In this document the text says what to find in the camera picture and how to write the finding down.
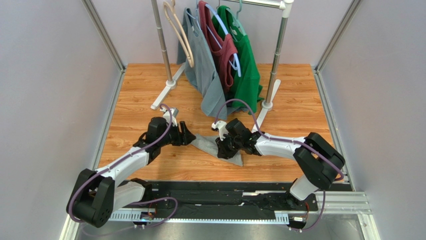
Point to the maroon hanging shirt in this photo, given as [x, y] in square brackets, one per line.
[220, 43]

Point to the white clothes rack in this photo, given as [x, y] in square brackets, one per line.
[230, 105]

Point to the wooden hanger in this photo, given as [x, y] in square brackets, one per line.
[172, 18]

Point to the light grey cloth napkin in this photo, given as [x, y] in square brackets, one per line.
[208, 145]

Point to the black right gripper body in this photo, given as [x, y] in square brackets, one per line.
[228, 144]

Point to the teal green hanger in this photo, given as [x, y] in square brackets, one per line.
[231, 20]

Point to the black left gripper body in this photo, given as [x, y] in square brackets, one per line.
[172, 137]

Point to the blue-grey hanging shirt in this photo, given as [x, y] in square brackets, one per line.
[203, 76]

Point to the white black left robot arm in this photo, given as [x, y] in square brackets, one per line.
[99, 193]

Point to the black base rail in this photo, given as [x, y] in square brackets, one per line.
[208, 201]

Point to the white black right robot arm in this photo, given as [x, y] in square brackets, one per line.
[320, 162]

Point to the light blue hanger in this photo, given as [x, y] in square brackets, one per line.
[236, 63]

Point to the green hanging shirt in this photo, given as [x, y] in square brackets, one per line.
[246, 87]

